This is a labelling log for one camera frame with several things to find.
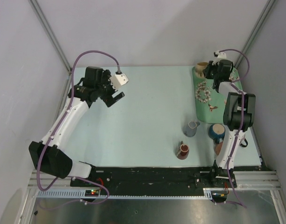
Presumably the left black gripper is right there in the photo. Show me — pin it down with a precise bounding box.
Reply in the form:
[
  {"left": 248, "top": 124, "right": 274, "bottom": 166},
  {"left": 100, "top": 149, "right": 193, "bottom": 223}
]
[{"left": 95, "top": 70, "right": 124, "bottom": 107}]

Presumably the beige wooden mug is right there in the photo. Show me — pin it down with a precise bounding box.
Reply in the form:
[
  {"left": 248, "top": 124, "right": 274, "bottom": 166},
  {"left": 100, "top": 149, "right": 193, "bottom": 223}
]
[{"left": 195, "top": 62, "right": 209, "bottom": 78}]

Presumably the grey mug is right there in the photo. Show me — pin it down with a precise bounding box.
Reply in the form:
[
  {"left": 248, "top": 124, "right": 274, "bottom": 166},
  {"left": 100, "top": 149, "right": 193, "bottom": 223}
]
[{"left": 183, "top": 121, "right": 200, "bottom": 137}]

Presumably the dark red mug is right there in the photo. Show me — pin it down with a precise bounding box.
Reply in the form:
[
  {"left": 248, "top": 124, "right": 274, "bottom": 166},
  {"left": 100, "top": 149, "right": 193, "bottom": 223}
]
[{"left": 175, "top": 141, "right": 189, "bottom": 160}]

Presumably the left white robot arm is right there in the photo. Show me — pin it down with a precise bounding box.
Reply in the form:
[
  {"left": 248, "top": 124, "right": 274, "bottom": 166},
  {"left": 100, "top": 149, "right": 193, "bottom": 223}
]
[{"left": 29, "top": 67, "right": 129, "bottom": 186}]

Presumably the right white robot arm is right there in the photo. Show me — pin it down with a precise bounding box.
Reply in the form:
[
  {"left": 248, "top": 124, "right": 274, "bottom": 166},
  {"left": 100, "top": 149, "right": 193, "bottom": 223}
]
[{"left": 203, "top": 59, "right": 256, "bottom": 187}]

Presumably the blue mug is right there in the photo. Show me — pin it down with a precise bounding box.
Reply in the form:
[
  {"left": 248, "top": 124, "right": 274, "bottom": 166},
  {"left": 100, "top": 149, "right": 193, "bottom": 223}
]
[{"left": 208, "top": 124, "right": 225, "bottom": 144}]

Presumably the salmon pink mug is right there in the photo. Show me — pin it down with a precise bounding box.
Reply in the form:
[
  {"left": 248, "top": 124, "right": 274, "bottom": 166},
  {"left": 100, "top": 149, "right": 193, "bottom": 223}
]
[{"left": 214, "top": 142, "right": 223, "bottom": 155}]

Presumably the green floral tray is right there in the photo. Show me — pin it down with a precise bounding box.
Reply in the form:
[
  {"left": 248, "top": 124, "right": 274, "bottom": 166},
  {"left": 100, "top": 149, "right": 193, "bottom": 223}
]
[{"left": 191, "top": 66, "right": 241, "bottom": 124}]

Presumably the aluminium base profile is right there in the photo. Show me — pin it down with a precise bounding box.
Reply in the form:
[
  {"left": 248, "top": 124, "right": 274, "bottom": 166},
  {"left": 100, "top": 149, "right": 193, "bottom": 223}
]
[{"left": 234, "top": 171, "right": 281, "bottom": 189}]

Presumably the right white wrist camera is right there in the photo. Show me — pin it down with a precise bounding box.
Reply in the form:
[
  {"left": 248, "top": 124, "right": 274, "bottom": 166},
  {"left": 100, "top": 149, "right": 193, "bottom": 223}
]
[{"left": 213, "top": 51, "right": 227, "bottom": 64}]

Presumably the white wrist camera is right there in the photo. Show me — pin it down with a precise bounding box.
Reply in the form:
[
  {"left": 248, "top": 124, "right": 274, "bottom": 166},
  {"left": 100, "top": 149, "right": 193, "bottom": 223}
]
[
  {"left": 213, "top": 51, "right": 227, "bottom": 64},
  {"left": 110, "top": 73, "right": 129, "bottom": 91}
]

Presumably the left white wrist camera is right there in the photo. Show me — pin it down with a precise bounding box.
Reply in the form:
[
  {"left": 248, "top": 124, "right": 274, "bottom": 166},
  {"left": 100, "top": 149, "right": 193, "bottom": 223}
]
[{"left": 110, "top": 73, "right": 129, "bottom": 91}]

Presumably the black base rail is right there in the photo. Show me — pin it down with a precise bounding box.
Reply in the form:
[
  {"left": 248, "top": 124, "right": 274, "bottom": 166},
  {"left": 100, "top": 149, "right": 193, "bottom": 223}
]
[{"left": 70, "top": 167, "right": 237, "bottom": 196}]

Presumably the right aluminium frame post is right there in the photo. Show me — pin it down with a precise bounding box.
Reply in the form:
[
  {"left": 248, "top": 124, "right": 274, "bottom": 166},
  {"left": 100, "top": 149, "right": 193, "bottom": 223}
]
[{"left": 241, "top": 0, "right": 278, "bottom": 55}]

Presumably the aluminium frame post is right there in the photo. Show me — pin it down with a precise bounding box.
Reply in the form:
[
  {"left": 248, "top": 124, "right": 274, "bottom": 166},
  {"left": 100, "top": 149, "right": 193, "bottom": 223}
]
[
  {"left": 28, "top": 0, "right": 72, "bottom": 75},
  {"left": 241, "top": 0, "right": 278, "bottom": 55}
]

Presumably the left aluminium frame post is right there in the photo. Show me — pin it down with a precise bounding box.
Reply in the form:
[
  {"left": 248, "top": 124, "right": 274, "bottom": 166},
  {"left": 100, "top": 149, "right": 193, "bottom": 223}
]
[{"left": 28, "top": 0, "right": 72, "bottom": 75}]

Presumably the slotted cable duct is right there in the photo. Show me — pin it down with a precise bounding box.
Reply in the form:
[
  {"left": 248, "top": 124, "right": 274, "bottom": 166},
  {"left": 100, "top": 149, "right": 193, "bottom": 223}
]
[{"left": 37, "top": 189, "right": 212, "bottom": 200}]

